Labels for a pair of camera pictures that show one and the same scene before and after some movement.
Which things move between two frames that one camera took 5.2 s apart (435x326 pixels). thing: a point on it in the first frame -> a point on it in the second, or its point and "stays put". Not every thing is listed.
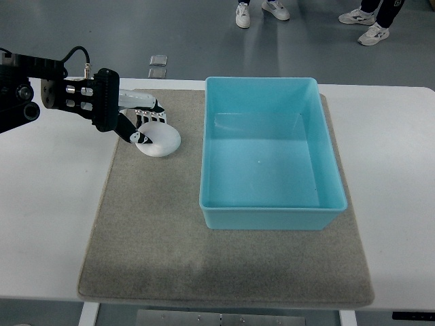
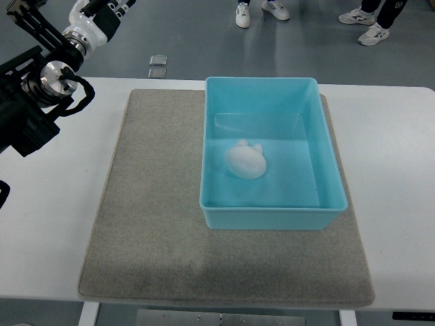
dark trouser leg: x=387 y=12 stays put
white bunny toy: x=165 y=139 -> x=246 y=160
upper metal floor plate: x=158 y=60 stays put
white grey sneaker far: x=358 y=16 stays put
